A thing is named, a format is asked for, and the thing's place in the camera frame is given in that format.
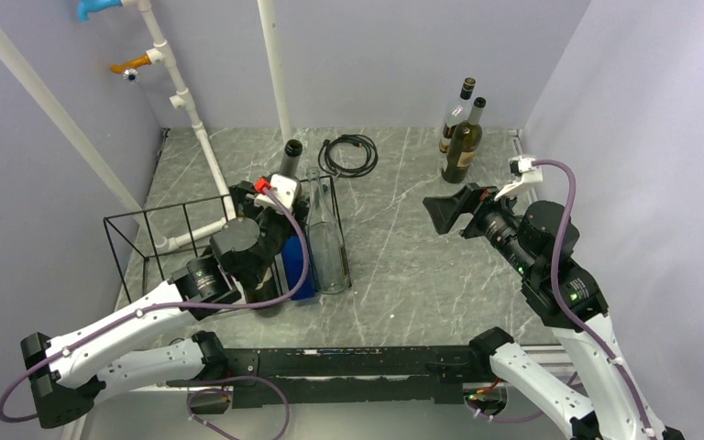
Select white pvc pipe frame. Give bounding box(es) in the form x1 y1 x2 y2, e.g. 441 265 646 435
0 0 292 224

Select dark wine bottle grey cap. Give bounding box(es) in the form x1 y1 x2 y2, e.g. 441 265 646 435
441 97 487 183

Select clear glass bottle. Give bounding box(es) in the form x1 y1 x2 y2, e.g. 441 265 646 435
306 167 350 295

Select purple cable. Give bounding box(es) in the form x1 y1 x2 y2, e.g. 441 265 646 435
531 159 657 438
0 184 312 424

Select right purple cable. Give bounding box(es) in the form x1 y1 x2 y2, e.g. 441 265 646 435
531 159 657 438

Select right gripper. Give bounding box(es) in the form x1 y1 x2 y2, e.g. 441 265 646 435
423 180 536 276

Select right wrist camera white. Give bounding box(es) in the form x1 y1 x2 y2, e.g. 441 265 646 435
494 155 544 201

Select blue tap handle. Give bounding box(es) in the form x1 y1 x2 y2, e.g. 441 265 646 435
76 0 123 22

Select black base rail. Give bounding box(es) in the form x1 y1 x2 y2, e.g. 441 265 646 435
167 346 495 409

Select blue square glass bottle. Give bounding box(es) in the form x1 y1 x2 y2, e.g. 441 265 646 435
281 236 316 302

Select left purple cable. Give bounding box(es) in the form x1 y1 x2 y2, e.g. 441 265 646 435
0 184 312 424

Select black wire wine rack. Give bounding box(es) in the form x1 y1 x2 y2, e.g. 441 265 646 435
102 174 351 317

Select clear bottle black cap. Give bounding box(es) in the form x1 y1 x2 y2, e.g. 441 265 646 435
438 77 476 154

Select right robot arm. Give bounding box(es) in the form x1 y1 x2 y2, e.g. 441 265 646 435
423 183 683 439

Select olive green wine bottle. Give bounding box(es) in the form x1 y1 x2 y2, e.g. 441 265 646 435
277 139 303 179

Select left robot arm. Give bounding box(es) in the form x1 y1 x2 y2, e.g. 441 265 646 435
20 174 309 429

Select dark green wine bottle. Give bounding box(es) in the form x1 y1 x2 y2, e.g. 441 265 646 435
239 268 281 303

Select coiled black cable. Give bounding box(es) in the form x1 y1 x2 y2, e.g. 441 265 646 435
317 134 380 179

